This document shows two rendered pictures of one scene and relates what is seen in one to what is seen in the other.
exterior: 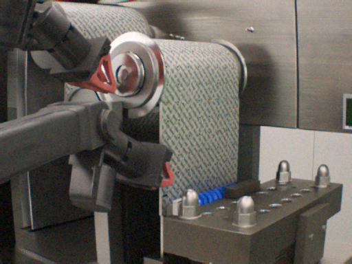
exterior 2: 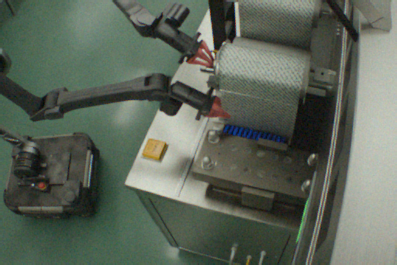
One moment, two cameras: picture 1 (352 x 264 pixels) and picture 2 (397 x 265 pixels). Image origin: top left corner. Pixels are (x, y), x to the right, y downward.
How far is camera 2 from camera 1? 122 cm
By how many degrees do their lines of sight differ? 79
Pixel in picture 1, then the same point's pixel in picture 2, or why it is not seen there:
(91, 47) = (187, 49)
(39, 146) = (112, 99)
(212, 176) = (266, 126)
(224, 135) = (279, 116)
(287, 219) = (229, 181)
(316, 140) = not seen: outside the picture
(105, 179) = (168, 107)
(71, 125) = (132, 94)
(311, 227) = (248, 196)
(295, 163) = not seen: outside the picture
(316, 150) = not seen: outside the picture
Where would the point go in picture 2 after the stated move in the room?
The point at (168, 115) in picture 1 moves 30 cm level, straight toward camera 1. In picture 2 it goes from (225, 95) to (129, 129)
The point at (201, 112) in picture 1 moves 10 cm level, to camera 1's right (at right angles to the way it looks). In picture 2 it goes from (254, 101) to (269, 127)
